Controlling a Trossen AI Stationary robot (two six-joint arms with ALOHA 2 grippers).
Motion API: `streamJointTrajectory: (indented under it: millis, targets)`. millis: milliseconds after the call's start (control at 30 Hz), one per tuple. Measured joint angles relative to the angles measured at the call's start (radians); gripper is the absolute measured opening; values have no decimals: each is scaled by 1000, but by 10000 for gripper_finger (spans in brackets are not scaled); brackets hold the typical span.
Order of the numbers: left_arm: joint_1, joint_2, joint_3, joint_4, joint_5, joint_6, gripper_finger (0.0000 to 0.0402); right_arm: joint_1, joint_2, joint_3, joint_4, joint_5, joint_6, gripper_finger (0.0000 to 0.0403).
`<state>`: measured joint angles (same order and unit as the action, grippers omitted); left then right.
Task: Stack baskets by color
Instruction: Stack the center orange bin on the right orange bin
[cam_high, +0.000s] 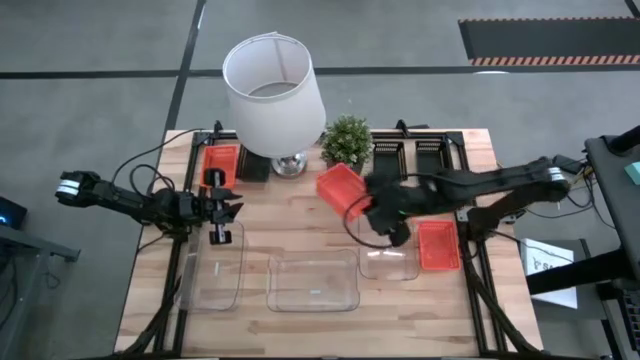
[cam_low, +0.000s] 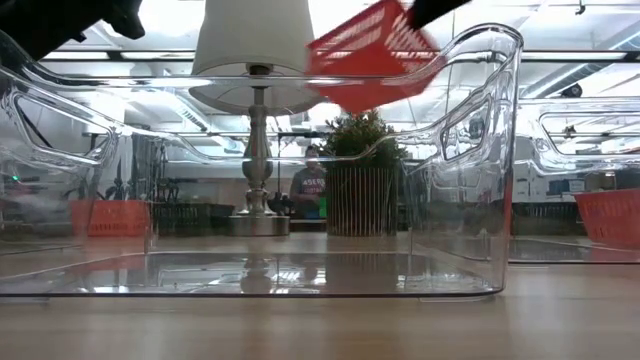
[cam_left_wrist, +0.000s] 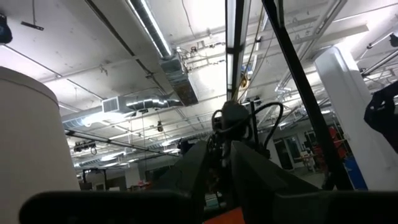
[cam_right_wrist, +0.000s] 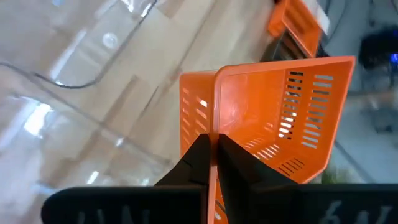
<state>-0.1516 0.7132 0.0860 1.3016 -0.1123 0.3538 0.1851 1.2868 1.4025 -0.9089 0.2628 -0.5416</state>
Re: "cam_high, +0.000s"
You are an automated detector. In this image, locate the white shade silver lamp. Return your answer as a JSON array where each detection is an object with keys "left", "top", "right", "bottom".
[{"left": 222, "top": 31, "right": 327, "bottom": 179}]

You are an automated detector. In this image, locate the black plastic basket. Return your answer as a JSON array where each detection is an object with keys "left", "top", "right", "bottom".
[
  {"left": 372, "top": 140, "right": 407, "bottom": 179},
  {"left": 238, "top": 146, "right": 274, "bottom": 184},
  {"left": 414, "top": 139, "right": 448, "bottom": 174}
]

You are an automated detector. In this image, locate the grey desk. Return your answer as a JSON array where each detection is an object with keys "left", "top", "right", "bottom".
[{"left": 0, "top": 223, "right": 81, "bottom": 360}]

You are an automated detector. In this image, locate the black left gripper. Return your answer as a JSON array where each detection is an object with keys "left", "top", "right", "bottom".
[{"left": 192, "top": 168, "right": 245, "bottom": 246}]

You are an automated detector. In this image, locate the long black cable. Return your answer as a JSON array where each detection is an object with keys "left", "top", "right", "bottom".
[{"left": 110, "top": 127, "right": 206, "bottom": 185}]

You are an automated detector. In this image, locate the short black looped cable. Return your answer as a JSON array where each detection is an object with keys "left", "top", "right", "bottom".
[{"left": 129, "top": 163, "right": 176, "bottom": 196}]

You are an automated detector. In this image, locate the black hazard-striped floor mat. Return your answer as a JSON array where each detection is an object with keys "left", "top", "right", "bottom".
[{"left": 458, "top": 17, "right": 640, "bottom": 67}]

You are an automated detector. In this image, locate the clear plastic bin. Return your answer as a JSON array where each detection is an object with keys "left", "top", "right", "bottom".
[
  {"left": 174, "top": 219, "right": 248, "bottom": 312},
  {"left": 357, "top": 214, "right": 421, "bottom": 282},
  {"left": 265, "top": 248, "right": 362, "bottom": 314}
]

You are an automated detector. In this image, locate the black aluminium table frame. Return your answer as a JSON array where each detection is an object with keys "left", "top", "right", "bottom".
[{"left": 114, "top": 119, "right": 544, "bottom": 360}]

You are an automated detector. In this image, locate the green plant in striped pot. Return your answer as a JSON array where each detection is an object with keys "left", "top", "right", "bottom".
[{"left": 319, "top": 113, "right": 375, "bottom": 176}]

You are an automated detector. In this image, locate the black table leg bar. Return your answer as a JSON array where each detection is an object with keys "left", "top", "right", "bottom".
[{"left": 525, "top": 248, "right": 626, "bottom": 296}]

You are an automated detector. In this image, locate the orange plastic basket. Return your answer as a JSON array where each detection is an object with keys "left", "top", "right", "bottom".
[
  {"left": 416, "top": 219, "right": 462, "bottom": 272},
  {"left": 199, "top": 144, "right": 240, "bottom": 190},
  {"left": 315, "top": 162, "right": 375, "bottom": 224}
]

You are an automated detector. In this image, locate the black side table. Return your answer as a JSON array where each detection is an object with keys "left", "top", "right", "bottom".
[{"left": 583, "top": 124, "right": 640, "bottom": 281}]

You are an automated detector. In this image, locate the black device with blue light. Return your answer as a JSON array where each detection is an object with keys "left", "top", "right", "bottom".
[{"left": 0, "top": 195, "right": 29, "bottom": 231}]

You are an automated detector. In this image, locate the white paper sign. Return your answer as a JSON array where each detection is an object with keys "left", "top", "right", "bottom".
[{"left": 519, "top": 238, "right": 580, "bottom": 310}]

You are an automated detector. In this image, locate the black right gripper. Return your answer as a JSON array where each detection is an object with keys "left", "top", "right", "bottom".
[{"left": 364, "top": 172, "right": 419, "bottom": 249}]

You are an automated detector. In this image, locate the black looped gripper cable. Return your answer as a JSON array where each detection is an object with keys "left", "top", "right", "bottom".
[{"left": 343, "top": 193, "right": 401, "bottom": 250}]

